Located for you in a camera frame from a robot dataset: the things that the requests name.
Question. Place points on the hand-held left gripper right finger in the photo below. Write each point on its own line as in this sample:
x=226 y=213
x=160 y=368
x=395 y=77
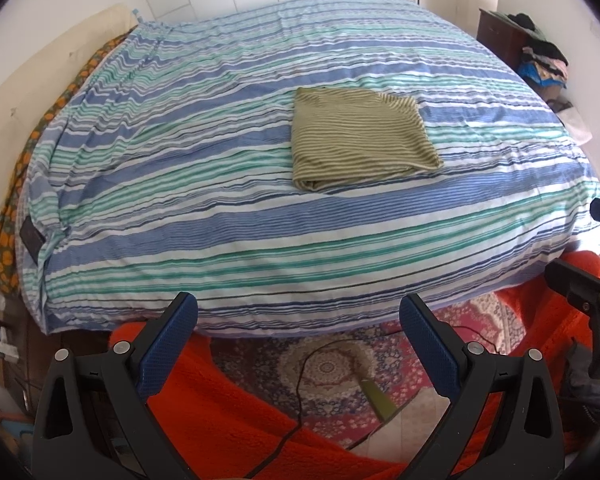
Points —
x=430 y=345

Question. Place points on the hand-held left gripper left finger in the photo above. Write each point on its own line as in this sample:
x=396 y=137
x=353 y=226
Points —
x=165 y=345

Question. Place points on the green striped cardigan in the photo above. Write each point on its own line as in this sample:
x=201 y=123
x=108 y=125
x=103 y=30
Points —
x=360 y=140

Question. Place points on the pile of clothes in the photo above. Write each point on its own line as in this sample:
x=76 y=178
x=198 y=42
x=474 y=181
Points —
x=545 y=60

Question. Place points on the grey cloth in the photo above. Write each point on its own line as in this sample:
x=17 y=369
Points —
x=580 y=380

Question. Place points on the olive green strip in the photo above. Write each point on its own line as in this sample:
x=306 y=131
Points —
x=380 y=400

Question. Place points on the white cloth bundle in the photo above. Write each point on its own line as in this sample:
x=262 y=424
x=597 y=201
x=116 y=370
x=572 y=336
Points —
x=575 y=125

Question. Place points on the patterned rug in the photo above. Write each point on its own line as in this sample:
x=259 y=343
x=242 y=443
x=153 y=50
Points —
x=330 y=365

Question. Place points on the blue green striped duvet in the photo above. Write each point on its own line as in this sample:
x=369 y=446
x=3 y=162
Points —
x=180 y=200

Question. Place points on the white paper packet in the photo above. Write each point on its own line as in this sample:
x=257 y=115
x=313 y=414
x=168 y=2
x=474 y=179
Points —
x=0 y=349

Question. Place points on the orange patterned bed sheet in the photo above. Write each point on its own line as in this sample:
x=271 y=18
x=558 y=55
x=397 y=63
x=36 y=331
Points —
x=10 y=240

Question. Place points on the dark wooden nightstand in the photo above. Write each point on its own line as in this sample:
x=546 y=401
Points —
x=500 y=35

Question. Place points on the cream headboard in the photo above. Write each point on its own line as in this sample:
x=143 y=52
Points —
x=30 y=75

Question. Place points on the wooden bed frame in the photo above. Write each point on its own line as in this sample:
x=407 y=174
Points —
x=40 y=340

